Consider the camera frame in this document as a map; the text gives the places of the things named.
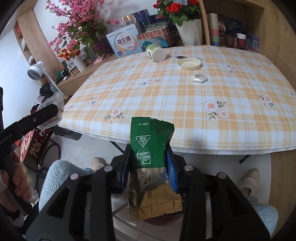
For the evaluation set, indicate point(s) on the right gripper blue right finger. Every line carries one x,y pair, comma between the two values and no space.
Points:
172,169

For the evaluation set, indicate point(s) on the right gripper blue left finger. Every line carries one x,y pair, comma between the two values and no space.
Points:
123,169

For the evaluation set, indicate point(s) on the green gold foil bag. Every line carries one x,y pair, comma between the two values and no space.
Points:
149,190

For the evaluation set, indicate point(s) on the small white round packet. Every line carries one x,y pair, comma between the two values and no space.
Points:
198,78

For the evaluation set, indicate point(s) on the green paper noodle cup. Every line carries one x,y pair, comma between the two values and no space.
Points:
156,53

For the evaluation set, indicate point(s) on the clear yellowish plastic wrapper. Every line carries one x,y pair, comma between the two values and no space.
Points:
50,112

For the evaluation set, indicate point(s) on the dark red trash bin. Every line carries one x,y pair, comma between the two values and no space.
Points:
166,219

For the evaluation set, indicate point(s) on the person's left hand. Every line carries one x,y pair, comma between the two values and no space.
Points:
22,181

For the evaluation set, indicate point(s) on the white desk fan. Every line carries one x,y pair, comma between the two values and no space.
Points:
36,71

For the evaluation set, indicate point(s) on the low wooden cabinet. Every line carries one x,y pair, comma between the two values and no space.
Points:
73,83

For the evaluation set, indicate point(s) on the orange plaid tablecloth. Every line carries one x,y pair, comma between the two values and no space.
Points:
246,105

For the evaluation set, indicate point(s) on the small white vase orange flowers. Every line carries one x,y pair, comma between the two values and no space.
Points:
73,58

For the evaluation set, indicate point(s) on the white blue probiotic box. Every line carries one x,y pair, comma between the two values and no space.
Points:
124,41

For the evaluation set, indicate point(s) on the pink cherry blossom bouquet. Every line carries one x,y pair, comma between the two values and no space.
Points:
83,25

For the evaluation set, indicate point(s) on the pink teal gift box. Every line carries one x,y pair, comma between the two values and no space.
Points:
159,36

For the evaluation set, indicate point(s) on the white angular flower vase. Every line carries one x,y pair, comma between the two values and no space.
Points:
191,32

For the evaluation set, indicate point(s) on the dark brown cup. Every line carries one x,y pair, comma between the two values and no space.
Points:
229,41

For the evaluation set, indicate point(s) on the red cup white rim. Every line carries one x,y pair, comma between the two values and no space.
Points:
241,41

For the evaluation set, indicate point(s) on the small purple blue box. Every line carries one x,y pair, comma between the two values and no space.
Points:
253,43

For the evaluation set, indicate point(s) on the dark blue starry box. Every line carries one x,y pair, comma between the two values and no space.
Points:
142,17

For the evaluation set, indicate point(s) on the stack of pastel cups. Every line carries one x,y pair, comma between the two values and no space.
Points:
214,29

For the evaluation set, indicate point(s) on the red rose bouquet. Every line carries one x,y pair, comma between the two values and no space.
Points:
176,12

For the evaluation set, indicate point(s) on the wooden shelf unit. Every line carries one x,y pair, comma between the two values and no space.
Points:
266,21

